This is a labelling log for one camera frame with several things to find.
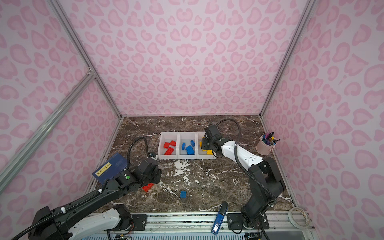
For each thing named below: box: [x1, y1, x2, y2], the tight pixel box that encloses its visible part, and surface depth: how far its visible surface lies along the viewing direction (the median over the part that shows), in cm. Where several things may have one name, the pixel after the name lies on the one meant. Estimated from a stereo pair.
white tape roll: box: [287, 207, 311, 230], surface depth 75 cm
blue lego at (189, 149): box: [185, 145, 195, 153], surface depth 100 cm
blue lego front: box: [180, 190, 188, 199], surface depth 83 cm
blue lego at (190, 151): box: [185, 147, 195, 155], surface depth 100 cm
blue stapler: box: [211, 201, 229, 236], surface depth 73 cm
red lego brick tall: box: [164, 147, 174, 155], surface depth 100 cm
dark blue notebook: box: [91, 152, 128, 184], surface depth 93 cm
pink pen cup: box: [256, 134, 277, 156], surface depth 92 cm
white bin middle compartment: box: [178, 131, 197, 160], surface depth 100 cm
